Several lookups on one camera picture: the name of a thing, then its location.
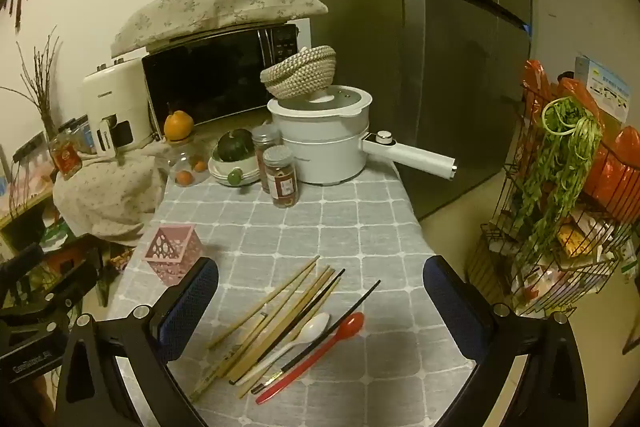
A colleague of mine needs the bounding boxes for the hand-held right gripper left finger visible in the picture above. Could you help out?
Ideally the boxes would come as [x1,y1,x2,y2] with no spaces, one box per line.
[54,257,220,427]

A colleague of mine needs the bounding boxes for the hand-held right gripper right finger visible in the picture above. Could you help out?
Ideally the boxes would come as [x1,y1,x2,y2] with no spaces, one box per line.
[422,255,589,427]

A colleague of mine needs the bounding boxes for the pink plastic utensil basket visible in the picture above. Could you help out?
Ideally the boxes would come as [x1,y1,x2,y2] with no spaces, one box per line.
[142,223,205,285]

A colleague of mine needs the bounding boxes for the red plastic spoon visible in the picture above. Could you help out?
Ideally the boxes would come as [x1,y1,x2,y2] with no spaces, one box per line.
[255,312,366,405]

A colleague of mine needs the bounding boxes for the bundle of wooden chopsticks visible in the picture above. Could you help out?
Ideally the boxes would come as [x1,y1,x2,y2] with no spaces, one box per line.
[190,255,346,403]

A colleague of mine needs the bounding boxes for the white plastic spoon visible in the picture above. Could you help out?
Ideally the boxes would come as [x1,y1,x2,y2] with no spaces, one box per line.
[229,312,332,387]

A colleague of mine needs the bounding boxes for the wooden shelf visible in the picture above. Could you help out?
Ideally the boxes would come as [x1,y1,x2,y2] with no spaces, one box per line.
[0,194,58,253]

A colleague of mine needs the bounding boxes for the grey checkered tablecloth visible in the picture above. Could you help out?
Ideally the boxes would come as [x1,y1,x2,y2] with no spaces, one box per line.
[107,159,481,427]

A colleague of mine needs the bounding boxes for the white ceramic bowl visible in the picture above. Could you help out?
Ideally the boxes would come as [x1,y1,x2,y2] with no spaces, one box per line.
[208,147,262,186]

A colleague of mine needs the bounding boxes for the yellow snack packet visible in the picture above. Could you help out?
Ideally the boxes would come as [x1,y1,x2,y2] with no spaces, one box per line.
[556,222,596,258]

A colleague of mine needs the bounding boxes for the floral appliance cover cloth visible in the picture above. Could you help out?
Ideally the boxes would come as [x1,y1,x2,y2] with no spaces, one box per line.
[52,142,173,240]

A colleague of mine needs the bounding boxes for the clear glass jar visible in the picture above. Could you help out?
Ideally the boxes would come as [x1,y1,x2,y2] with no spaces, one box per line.
[167,138,211,188]

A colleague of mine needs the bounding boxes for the red spice jar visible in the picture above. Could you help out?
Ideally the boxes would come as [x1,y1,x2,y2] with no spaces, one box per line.
[251,124,283,194]
[262,145,300,209]

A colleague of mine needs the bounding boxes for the dark green squash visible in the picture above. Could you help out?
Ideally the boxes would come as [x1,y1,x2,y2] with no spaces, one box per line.
[216,129,257,164]

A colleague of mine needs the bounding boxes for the clear storage container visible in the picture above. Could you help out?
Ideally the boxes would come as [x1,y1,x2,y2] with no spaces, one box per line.
[12,132,56,198]

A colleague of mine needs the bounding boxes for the green leafy vegetables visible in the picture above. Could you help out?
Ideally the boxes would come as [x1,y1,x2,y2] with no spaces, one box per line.
[510,97,603,253]

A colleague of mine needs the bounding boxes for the red label jar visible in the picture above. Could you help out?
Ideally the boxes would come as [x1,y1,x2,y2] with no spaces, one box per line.
[48,132,83,180]

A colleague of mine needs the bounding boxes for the large orange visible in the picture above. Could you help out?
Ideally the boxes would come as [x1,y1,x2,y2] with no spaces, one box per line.
[163,109,195,142]

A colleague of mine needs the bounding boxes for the white electric pot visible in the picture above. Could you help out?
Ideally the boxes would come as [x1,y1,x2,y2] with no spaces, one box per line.
[266,85,458,186]

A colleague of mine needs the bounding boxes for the white air fryer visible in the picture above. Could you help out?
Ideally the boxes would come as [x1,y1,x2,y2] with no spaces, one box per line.
[81,57,153,156]

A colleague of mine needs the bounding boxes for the black microwave oven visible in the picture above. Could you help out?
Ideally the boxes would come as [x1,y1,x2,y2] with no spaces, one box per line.
[141,23,299,130]

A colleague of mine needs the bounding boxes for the glass pot lid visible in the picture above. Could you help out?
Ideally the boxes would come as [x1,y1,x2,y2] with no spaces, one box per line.
[276,86,362,112]

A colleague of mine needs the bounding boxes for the dried branches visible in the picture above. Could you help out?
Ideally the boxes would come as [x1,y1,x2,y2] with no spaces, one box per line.
[0,27,63,138]

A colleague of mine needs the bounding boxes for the grey refrigerator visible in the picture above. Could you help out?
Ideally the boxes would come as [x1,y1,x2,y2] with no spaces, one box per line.
[303,0,533,220]

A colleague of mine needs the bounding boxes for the blue and white box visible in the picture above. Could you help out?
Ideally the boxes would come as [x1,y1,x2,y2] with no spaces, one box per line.
[574,55,632,128]

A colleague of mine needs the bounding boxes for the floral microwave cover cloth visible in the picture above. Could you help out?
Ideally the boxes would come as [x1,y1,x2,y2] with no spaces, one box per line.
[110,0,329,58]

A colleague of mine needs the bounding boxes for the black wire rack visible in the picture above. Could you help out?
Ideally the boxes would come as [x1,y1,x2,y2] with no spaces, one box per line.
[467,82,640,318]

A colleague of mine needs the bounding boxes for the woven rope basket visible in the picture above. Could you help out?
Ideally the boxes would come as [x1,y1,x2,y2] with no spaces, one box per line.
[260,45,337,100]

